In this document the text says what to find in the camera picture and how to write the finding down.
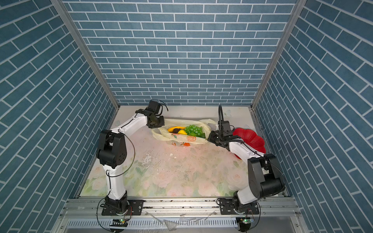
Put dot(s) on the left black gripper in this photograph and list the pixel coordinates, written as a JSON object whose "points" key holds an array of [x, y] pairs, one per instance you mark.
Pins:
{"points": [[162, 123]]}

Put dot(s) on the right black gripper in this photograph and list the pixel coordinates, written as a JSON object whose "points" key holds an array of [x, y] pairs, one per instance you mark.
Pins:
{"points": [[211, 137]]}

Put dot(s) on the yellowish plastic fruit-print bag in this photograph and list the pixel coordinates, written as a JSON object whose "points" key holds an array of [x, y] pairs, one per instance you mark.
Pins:
{"points": [[162, 133]]}

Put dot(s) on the red flower-shaped plastic plate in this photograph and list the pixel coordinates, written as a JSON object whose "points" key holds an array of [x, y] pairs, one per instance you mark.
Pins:
{"points": [[250, 144]]}

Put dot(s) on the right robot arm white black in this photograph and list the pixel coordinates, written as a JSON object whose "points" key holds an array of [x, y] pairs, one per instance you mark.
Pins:
{"points": [[265, 178]]}

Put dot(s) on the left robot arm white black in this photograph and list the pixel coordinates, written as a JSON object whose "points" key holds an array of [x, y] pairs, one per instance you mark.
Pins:
{"points": [[112, 150]]}

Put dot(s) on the yellow banana toy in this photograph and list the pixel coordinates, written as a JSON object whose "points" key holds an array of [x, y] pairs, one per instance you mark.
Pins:
{"points": [[171, 129]]}

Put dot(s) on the green grape bunch toy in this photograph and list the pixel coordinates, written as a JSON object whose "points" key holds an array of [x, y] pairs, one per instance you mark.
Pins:
{"points": [[193, 130]]}

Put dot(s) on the yellow lemon toy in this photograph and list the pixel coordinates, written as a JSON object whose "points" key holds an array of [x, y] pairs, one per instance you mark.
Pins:
{"points": [[182, 132]]}

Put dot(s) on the crumpled clear plastic wrap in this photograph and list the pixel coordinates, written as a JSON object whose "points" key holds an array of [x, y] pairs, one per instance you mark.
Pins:
{"points": [[172, 223]]}

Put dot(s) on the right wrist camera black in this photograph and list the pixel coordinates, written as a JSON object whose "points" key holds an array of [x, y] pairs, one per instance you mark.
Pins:
{"points": [[224, 128]]}

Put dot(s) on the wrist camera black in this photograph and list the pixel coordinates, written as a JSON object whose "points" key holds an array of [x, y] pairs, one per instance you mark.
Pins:
{"points": [[224, 128], [154, 106]]}

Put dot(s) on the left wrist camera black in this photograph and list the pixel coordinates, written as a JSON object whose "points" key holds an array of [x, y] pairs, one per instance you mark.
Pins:
{"points": [[154, 106]]}

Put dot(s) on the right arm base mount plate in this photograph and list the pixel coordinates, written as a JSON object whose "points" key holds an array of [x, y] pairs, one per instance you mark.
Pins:
{"points": [[233, 206]]}

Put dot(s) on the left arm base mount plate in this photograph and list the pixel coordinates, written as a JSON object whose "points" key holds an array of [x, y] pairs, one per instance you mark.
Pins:
{"points": [[121, 208]]}

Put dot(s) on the right circuit board with wires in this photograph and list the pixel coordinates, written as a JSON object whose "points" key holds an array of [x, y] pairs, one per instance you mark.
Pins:
{"points": [[244, 224]]}

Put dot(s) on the circuit board with wires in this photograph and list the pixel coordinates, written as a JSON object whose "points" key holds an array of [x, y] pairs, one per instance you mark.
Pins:
{"points": [[244, 224], [118, 225]]}

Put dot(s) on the aluminium front rail frame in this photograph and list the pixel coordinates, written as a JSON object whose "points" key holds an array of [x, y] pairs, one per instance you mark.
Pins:
{"points": [[276, 214]]}

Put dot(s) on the left circuit board with wires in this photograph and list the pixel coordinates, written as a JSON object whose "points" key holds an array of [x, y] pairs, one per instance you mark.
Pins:
{"points": [[118, 225]]}

